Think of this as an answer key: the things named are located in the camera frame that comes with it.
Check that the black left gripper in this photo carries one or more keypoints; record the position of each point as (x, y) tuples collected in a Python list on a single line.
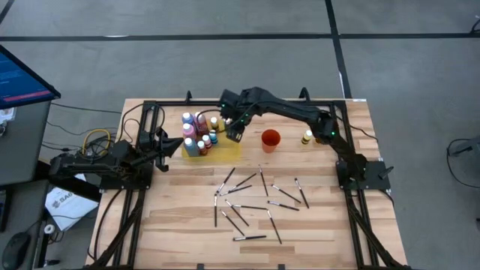
[(160, 150)]

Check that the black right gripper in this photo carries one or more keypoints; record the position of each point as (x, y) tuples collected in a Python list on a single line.
[(240, 118)]

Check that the small green paint bottle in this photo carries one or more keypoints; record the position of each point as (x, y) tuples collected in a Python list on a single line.
[(227, 121)]

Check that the large teal paint bottle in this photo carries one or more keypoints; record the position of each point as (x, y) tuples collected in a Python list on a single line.
[(190, 146)]

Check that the large pink paint bottle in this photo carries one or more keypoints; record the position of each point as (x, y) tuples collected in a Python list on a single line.
[(188, 131)]

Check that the small teal paint bottle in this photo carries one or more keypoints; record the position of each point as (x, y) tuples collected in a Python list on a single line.
[(213, 137)]

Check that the small orange paint bottle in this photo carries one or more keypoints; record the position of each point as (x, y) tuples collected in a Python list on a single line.
[(214, 123)]

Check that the small crimson paint bottle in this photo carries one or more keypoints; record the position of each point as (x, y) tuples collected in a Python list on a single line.
[(206, 140)]

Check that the small red-orange paint bottle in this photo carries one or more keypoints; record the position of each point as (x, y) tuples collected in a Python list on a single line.
[(201, 147)]

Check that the large blue paint bottle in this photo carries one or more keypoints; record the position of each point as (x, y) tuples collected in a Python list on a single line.
[(187, 118)]

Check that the orange plastic cup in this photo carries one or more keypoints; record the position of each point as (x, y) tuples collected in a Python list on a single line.
[(270, 144)]

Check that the large red paint bottle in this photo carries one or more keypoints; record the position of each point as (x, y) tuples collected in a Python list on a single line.
[(201, 123)]

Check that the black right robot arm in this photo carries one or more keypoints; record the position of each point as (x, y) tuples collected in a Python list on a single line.
[(292, 108)]

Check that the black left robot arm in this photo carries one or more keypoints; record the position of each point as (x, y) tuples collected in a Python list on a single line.
[(93, 165)]

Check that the yellow translucent plastic bin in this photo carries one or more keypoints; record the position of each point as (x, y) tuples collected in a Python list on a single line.
[(225, 153)]

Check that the black slanted bar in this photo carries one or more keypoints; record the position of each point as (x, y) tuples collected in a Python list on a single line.
[(75, 185)]

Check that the white paper sheet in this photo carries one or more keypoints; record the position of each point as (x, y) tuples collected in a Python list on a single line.
[(69, 206)]

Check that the white table edge label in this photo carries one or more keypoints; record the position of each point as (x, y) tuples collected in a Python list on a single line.
[(359, 100)]

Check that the white tape roll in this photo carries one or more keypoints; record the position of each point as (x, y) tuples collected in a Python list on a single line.
[(49, 229)]

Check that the computer monitor blue screen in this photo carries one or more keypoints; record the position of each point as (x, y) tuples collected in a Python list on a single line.
[(18, 80)]

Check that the black computer mouse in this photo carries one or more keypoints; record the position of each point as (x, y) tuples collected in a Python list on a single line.
[(15, 249)]

